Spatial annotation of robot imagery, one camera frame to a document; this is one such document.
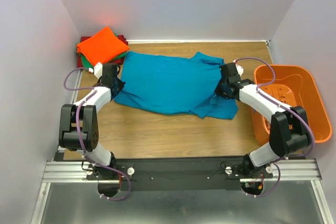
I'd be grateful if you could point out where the blue t-shirt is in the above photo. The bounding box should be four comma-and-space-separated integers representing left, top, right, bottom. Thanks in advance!
114, 51, 238, 120

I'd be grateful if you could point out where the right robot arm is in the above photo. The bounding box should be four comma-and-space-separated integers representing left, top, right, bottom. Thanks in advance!
215, 62, 315, 176

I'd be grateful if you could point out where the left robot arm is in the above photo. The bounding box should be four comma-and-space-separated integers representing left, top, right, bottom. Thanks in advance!
59, 63, 126, 178

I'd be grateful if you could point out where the dark red folded t-shirt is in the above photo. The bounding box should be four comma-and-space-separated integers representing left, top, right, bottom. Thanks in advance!
76, 34, 129, 70

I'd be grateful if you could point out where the green folded t-shirt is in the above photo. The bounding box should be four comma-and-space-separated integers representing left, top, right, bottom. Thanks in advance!
80, 33, 127, 72

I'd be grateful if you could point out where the orange folded t-shirt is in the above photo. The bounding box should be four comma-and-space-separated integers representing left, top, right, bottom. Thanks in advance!
76, 27, 130, 66

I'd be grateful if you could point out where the orange plastic basket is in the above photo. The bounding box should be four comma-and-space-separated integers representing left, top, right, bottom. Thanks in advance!
250, 65, 332, 145

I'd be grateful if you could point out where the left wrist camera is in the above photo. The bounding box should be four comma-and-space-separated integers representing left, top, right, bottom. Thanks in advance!
88, 62, 103, 79

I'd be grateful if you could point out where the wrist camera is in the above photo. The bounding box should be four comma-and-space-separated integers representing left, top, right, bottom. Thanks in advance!
235, 63, 244, 77
88, 62, 103, 79

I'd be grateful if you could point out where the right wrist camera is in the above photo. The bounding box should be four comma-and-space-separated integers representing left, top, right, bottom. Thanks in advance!
235, 63, 244, 77

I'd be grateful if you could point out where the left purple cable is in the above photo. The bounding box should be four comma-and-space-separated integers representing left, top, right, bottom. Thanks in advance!
64, 67, 132, 201

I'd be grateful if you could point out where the purple cable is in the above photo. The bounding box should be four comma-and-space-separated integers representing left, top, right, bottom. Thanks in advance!
64, 67, 132, 201
235, 57, 316, 198

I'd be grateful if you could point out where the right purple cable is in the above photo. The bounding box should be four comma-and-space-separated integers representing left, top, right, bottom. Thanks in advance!
235, 57, 316, 198

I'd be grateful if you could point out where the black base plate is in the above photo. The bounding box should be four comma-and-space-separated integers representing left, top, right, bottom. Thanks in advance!
86, 156, 273, 191

